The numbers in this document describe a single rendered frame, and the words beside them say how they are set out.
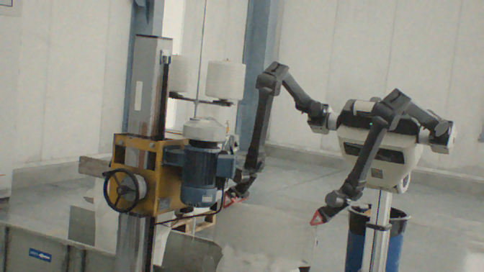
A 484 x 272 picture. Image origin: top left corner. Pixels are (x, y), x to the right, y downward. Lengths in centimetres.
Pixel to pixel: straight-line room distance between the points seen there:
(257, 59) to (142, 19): 325
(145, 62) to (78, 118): 568
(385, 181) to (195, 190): 105
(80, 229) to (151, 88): 155
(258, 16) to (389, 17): 227
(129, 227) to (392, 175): 128
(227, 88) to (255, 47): 896
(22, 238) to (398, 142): 194
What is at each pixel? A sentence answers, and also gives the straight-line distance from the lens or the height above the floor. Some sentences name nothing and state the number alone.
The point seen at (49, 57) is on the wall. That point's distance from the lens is 792.
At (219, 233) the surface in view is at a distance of 308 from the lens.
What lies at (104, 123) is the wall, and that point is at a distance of 875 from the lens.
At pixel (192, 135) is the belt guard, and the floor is 138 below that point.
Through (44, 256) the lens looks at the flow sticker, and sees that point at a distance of 352.
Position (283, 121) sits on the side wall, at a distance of 1171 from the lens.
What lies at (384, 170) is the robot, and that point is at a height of 124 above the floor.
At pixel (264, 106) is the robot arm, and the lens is 284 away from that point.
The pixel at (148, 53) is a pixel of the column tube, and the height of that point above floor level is 169.
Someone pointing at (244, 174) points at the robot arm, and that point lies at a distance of 291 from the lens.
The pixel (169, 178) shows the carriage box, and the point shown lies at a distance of 279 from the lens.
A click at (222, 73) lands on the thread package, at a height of 164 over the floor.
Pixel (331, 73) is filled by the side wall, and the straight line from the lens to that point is 1136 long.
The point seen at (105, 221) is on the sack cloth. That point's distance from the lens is 339.
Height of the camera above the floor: 171
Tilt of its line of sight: 7 degrees down
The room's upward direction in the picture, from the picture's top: 6 degrees clockwise
